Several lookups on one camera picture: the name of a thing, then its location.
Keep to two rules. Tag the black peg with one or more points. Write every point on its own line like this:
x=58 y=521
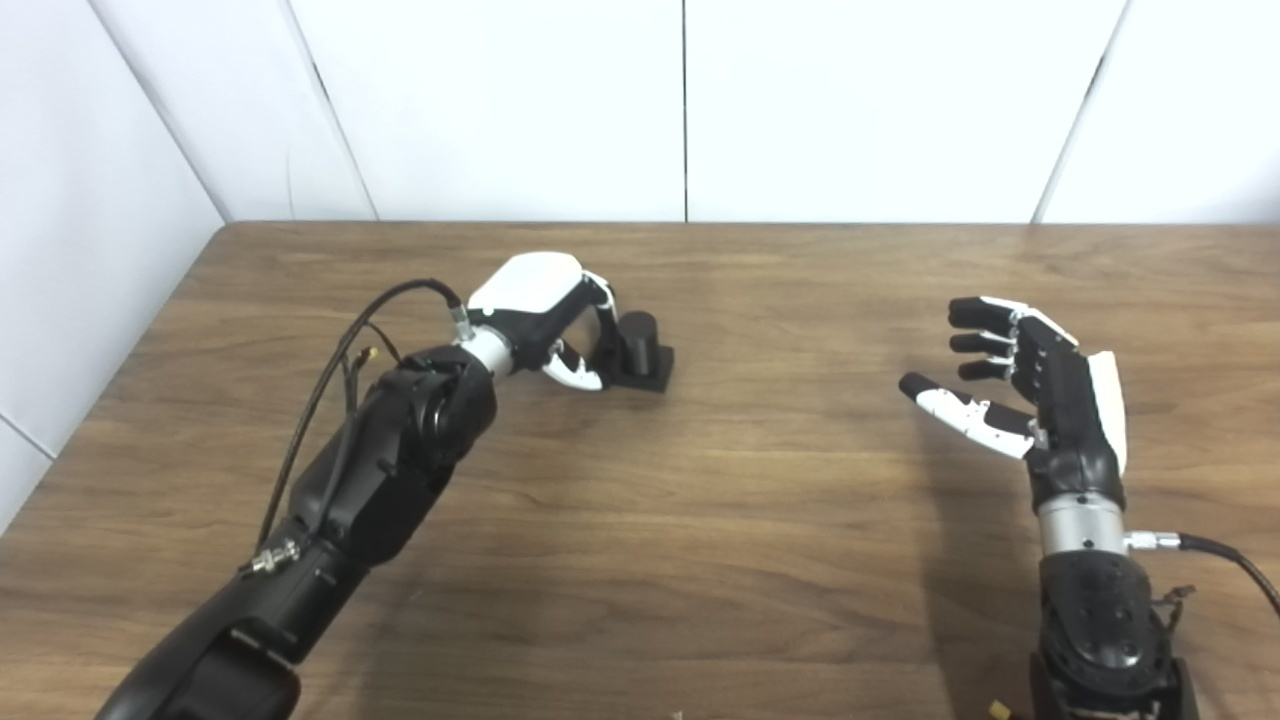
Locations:
x=640 y=342

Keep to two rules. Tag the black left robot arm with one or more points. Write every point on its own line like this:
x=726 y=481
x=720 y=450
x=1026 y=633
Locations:
x=400 y=450

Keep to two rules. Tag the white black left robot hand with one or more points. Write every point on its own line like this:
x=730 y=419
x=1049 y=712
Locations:
x=525 y=285

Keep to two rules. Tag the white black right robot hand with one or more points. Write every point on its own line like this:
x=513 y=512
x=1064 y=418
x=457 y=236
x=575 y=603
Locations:
x=1070 y=420

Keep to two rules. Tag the small yellow connector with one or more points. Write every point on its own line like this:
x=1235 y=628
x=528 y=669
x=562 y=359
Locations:
x=1001 y=710

